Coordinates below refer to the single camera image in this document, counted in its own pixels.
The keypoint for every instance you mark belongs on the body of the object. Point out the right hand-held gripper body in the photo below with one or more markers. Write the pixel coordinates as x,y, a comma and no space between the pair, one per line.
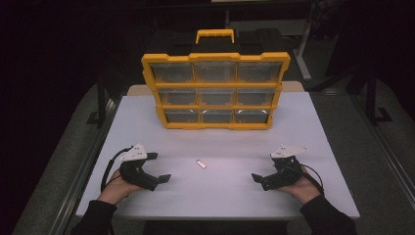
284,173

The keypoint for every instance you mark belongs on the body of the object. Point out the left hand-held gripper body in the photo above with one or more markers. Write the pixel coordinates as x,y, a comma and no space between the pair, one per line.
137,173

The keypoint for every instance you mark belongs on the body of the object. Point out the small silver metal piece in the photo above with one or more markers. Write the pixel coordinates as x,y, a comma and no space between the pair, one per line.
201,164

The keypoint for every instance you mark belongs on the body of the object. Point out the clear plastic drawer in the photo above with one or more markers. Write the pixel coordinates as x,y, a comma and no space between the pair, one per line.
215,97

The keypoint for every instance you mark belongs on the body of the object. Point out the yellow black organizer cabinet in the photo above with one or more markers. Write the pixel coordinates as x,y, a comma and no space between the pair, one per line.
215,88

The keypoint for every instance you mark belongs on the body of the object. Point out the person's right hand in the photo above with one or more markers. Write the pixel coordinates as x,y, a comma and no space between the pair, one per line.
301,189

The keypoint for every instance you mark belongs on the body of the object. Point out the person's left hand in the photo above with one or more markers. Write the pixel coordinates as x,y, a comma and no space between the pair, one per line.
117,191

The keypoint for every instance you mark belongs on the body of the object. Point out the black metal stand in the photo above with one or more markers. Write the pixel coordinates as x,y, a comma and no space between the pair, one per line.
101,104
372,98

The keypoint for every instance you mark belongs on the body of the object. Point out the grid of clear bins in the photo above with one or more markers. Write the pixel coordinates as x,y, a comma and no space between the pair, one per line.
173,72

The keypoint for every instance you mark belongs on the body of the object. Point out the grey metal rail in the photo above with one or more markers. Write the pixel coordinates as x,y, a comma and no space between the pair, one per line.
84,166
385,143

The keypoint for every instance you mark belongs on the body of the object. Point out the white metal desk frame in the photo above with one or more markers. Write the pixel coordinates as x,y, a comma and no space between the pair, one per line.
303,52

